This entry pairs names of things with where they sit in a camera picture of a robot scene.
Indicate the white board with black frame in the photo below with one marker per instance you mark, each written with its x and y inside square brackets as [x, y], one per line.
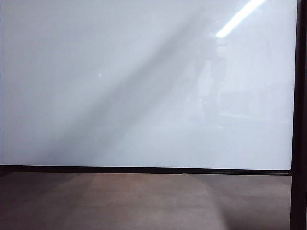
[120, 83]

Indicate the black vertical stand post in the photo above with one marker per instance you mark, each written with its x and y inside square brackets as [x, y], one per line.
[298, 119]

